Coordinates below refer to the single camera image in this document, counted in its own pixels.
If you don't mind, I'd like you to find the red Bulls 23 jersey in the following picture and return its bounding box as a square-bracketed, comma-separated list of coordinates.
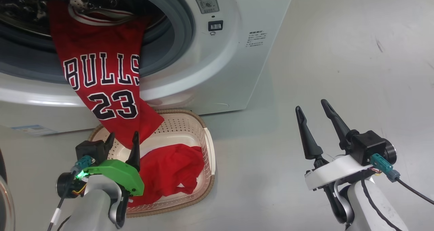
[47, 0, 165, 150]

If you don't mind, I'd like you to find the plain red garment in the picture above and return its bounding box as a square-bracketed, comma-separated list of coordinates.
[128, 143, 206, 208]

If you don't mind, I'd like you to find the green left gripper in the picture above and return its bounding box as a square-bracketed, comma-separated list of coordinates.
[83, 131, 145, 196]

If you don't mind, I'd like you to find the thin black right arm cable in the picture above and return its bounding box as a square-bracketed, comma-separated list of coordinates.
[360, 172, 394, 231]

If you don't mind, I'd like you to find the black camera cable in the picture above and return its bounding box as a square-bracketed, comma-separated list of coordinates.
[395, 178, 434, 205]
[47, 172, 79, 231]

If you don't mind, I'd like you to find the teal right camera connector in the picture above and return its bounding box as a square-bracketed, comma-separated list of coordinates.
[370, 153, 401, 183]

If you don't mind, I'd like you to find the white front-load washing machine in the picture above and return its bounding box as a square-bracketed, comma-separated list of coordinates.
[0, 0, 297, 137]

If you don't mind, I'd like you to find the cream perforated basket brown rim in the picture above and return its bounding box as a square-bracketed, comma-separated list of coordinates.
[87, 109, 217, 218]

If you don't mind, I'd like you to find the black left camera cable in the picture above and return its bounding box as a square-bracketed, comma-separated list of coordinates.
[47, 172, 79, 231]

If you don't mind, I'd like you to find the teal camera connector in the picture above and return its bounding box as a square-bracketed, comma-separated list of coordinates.
[370, 153, 401, 183]
[71, 155, 96, 174]

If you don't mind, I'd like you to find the teal left camera connector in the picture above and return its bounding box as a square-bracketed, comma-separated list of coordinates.
[71, 155, 96, 174]

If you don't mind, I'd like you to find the black right camera cable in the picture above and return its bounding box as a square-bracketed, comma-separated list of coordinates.
[395, 178, 434, 205]

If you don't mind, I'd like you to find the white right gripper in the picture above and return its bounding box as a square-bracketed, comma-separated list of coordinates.
[295, 99, 374, 191]

